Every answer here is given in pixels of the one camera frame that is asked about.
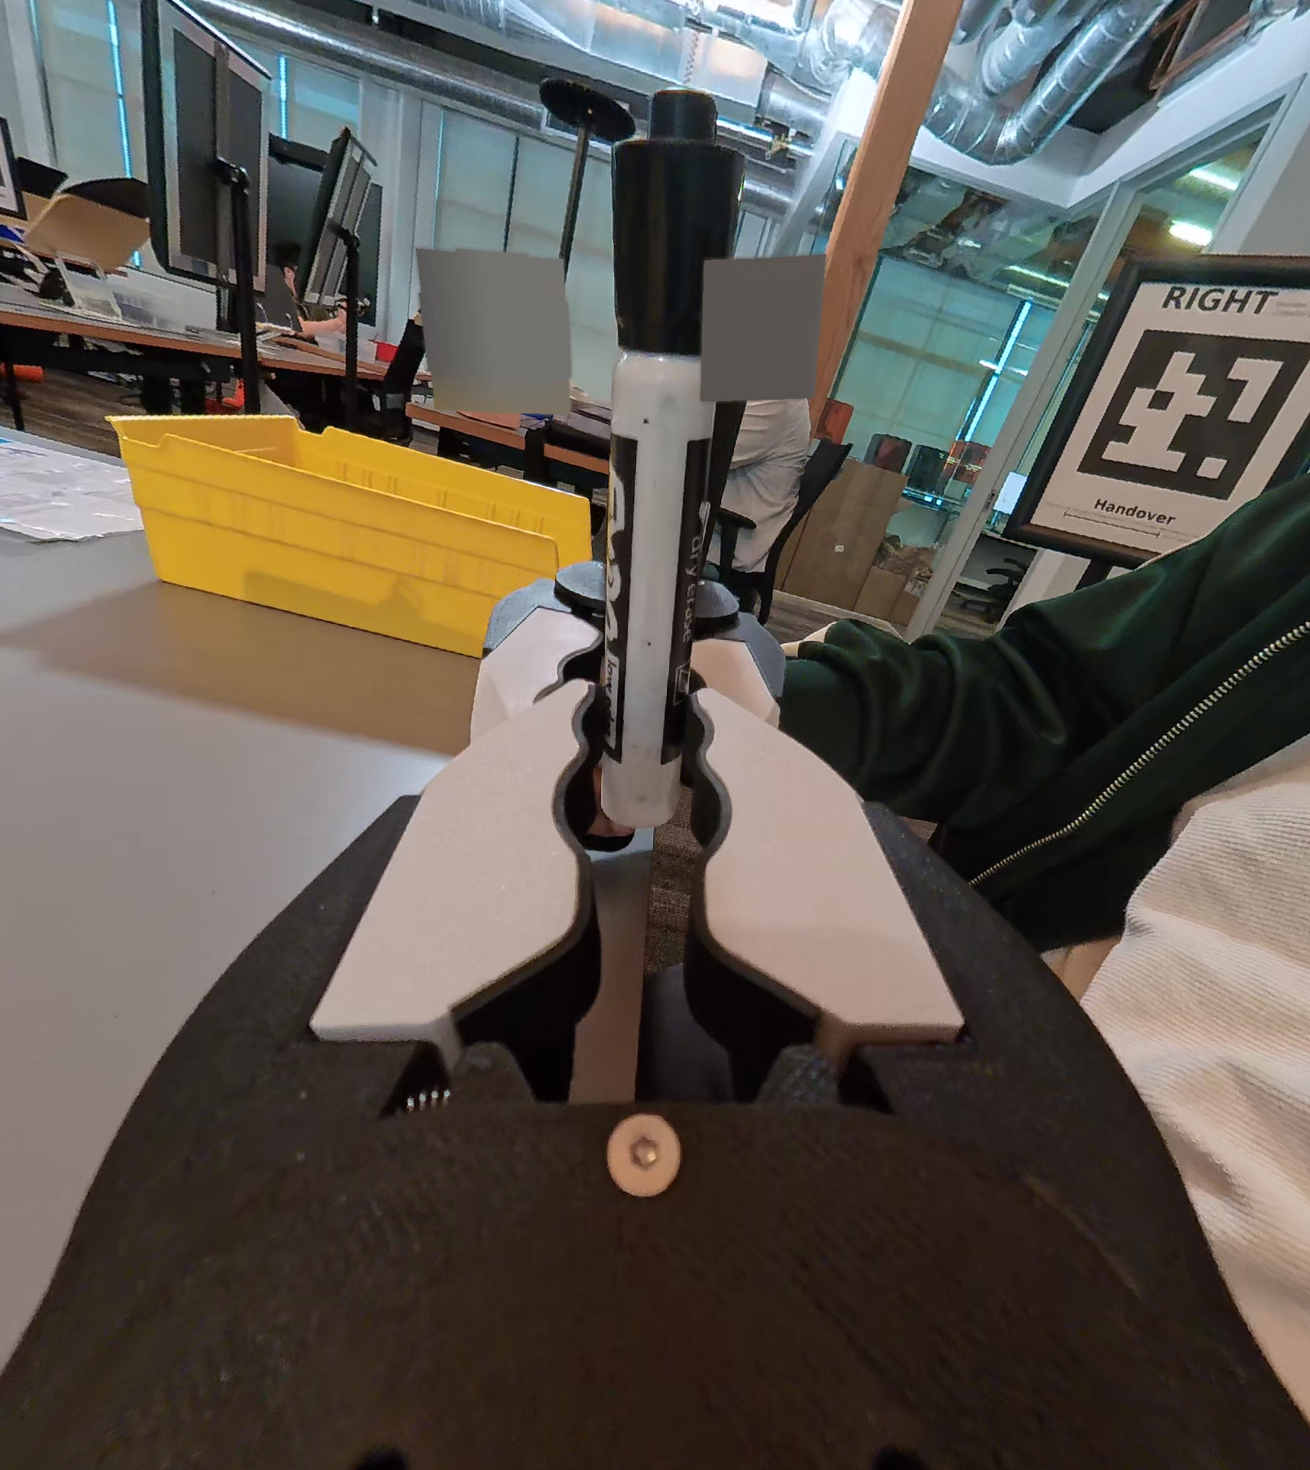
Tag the yellow plastic bin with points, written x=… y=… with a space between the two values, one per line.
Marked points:
x=299 y=540

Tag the long wooden-edged desk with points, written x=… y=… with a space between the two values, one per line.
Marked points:
x=92 y=328

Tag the printed paper sheet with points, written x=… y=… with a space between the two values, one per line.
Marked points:
x=11 y=483

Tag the white ribbed garment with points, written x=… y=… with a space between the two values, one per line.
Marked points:
x=1275 y=1091

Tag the wooden post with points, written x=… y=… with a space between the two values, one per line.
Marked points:
x=885 y=139

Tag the person's right forearm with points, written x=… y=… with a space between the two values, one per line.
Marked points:
x=896 y=713

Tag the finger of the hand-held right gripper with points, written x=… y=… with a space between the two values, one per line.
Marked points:
x=741 y=673
x=528 y=678

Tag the black white dry erase marker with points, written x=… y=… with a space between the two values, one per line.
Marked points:
x=655 y=460

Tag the folded cardboard sheet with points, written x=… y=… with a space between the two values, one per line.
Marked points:
x=86 y=218

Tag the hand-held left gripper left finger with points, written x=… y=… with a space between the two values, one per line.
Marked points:
x=459 y=897

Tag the grey desk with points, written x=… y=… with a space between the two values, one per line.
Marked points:
x=149 y=805

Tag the black computer monitor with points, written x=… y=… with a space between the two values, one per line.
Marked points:
x=207 y=139
x=338 y=218
x=293 y=191

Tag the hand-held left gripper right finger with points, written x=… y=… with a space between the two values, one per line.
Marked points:
x=827 y=897

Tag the black framed fiducial sign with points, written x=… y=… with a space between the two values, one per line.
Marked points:
x=1183 y=402

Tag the silver ventilation duct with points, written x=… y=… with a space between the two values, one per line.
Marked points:
x=1046 y=70

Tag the black disc-topped pole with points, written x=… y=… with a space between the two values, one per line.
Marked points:
x=586 y=110

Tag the brown cardboard box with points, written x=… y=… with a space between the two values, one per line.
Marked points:
x=850 y=540

